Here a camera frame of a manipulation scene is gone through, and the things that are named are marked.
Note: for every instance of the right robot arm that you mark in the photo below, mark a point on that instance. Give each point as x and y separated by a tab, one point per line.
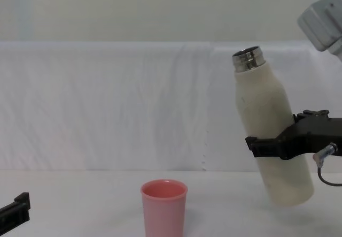
323	20

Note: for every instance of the pink plastic cup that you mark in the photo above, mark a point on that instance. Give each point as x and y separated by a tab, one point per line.
163	213

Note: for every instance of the white table cloth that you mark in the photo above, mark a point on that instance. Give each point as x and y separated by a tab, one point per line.
80	202

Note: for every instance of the white curtain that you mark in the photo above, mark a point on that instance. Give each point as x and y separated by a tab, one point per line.
107	108

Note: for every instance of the cream vacuum bottle steel neck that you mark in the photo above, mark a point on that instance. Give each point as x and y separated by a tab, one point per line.
262	108

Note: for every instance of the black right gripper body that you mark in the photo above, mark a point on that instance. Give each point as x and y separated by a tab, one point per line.
323	132

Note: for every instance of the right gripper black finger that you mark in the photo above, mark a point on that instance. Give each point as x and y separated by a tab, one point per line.
312	115
288	143

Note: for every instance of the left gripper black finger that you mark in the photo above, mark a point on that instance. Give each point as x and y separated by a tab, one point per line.
18	210

